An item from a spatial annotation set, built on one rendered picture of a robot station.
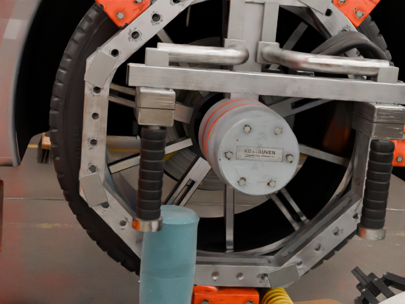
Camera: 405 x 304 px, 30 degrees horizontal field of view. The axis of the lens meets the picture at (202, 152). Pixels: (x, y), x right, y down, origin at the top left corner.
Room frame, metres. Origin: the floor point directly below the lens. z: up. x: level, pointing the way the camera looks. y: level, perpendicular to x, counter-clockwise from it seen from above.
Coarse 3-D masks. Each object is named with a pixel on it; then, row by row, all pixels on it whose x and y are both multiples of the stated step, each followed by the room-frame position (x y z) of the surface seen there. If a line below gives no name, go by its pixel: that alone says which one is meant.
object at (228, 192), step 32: (224, 0) 1.38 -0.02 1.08; (160, 32) 1.36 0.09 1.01; (224, 32) 1.38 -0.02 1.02; (192, 128) 1.37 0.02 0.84; (320, 128) 1.61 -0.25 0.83; (352, 128) 1.42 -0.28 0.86; (128, 160) 1.35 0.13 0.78; (320, 160) 1.55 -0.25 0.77; (352, 160) 1.40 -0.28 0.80; (128, 192) 1.46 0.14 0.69; (192, 192) 1.37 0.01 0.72; (224, 192) 1.39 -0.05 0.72; (288, 192) 1.40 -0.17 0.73; (320, 192) 1.45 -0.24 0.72; (224, 224) 1.39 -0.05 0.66; (256, 224) 1.50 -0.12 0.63; (288, 224) 1.43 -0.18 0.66
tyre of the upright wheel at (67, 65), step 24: (96, 24) 1.32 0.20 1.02; (360, 24) 1.40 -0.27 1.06; (72, 48) 1.32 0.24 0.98; (96, 48) 1.32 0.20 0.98; (384, 48) 1.41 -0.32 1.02; (72, 72) 1.32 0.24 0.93; (72, 96) 1.32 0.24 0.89; (72, 120) 1.32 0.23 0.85; (72, 144) 1.32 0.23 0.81; (72, 168) 1.32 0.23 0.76; (72, 192) 1.32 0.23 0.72; (96, 216) 1.32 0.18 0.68; (96, 240) 1.33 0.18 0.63; (120, 240) 1.33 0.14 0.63; (264, 288) 1.38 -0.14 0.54
